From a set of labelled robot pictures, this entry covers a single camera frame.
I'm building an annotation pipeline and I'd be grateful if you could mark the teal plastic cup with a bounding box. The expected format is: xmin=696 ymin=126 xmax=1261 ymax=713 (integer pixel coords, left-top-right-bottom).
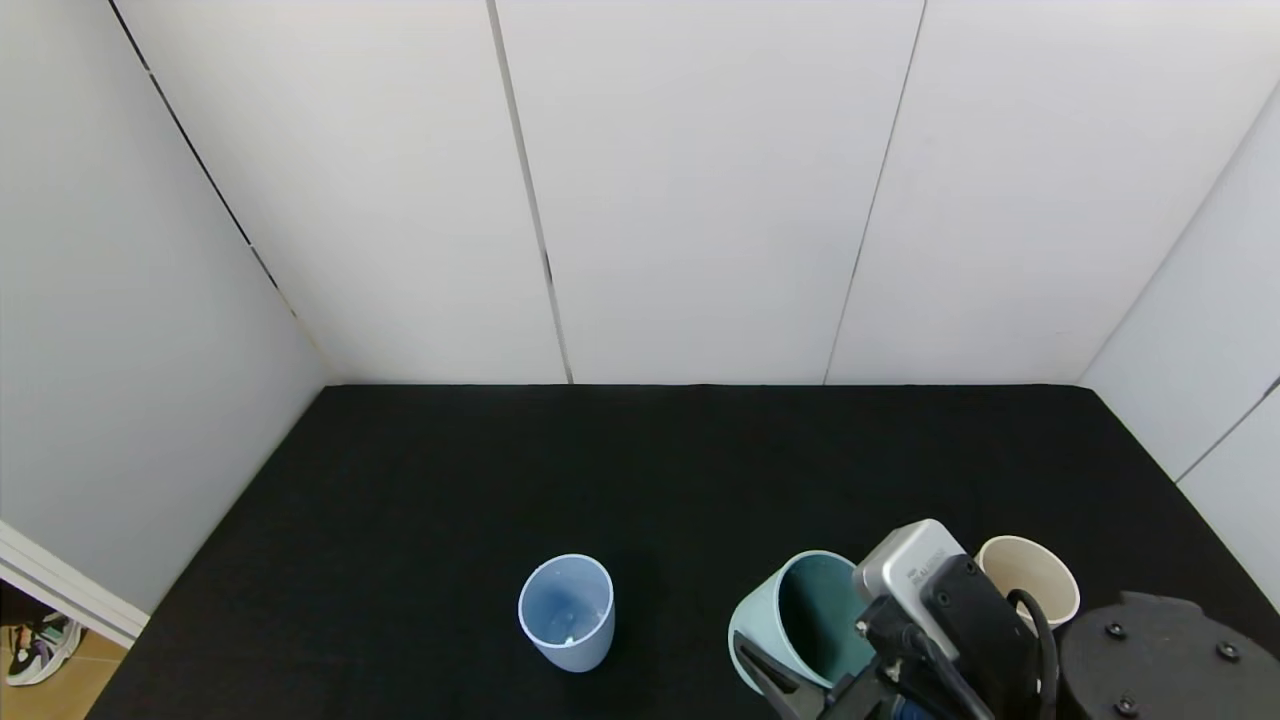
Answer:
xmin=727 ymin=549 xmax=883 ymax=697

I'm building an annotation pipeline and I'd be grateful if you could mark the black camera cable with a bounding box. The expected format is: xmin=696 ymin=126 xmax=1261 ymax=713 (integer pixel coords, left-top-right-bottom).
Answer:
xmin=858 ymin=595 xmax=997 ymax=720

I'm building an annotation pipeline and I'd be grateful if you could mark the white wall base trim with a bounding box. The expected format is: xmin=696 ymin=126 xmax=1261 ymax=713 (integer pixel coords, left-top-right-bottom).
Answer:
xmin=0 ymin=520 xmax=151 ymax=649

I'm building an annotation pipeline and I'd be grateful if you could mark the cream plastic cup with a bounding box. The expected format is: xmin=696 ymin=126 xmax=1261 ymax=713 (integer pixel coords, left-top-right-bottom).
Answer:
xmin=974 ymin=535 xmax=1082 ymax=633

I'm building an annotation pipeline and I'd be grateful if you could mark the black tablecloth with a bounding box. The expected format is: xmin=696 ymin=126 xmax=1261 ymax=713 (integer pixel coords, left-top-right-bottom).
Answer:
xmin=85 ymin=383 xmax=1280 ymax=720

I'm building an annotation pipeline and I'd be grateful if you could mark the light blue plastic cup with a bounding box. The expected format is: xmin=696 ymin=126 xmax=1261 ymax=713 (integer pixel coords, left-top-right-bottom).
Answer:
xmin=517 ymin=554 xmax=616 ymax=674

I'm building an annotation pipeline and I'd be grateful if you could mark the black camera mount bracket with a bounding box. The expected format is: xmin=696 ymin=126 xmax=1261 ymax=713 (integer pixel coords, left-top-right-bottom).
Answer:
xmin=905 ymin=553 xmax=1041 ymax=720

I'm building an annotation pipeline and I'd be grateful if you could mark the black cable with white label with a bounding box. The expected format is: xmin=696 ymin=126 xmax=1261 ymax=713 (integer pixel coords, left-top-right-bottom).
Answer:
xmin=1004 ymin=588 xmax=1063 ymax=720

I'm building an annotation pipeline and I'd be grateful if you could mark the black and white sneaker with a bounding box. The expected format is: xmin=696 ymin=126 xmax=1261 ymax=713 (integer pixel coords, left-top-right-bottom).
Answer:
xmin=4 ymin=614 xmax=83 ymax=687

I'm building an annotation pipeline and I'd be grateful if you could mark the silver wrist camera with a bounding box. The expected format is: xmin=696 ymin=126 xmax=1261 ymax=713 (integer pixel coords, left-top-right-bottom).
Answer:
xmin=852 ymin=518 xmax=969 ymax=658

